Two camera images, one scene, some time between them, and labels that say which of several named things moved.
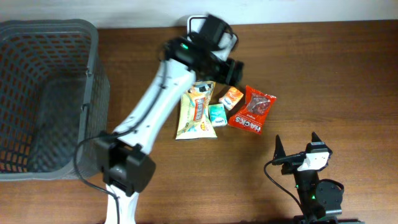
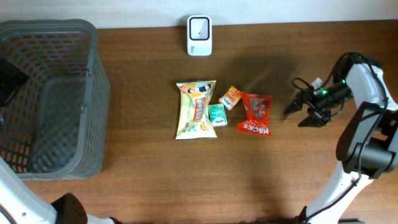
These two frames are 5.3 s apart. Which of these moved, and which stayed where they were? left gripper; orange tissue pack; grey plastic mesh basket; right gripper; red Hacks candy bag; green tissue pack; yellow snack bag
Moved: red Hacks candy bag; right gripper; left gripper
Stayed: yellow snack bag; grey plastic mesh basket; orange tissue pack; green tissue pack
